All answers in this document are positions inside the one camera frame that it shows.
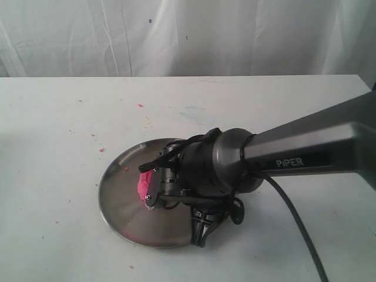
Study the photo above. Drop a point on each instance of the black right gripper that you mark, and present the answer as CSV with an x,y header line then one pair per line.
x,y
188,177

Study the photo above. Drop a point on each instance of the pink dough lump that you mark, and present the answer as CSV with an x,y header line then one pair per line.
x,y
146,189

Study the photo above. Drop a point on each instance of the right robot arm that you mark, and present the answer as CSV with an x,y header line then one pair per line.
x,y
339,139

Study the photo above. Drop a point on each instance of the round stainless steel plate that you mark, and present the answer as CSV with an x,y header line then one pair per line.
x,y
125,212

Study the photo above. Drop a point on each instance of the white backdrop curtain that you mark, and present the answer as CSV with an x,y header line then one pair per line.
x,y
187,38

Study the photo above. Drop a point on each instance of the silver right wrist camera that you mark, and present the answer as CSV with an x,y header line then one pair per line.
x,y
157,178

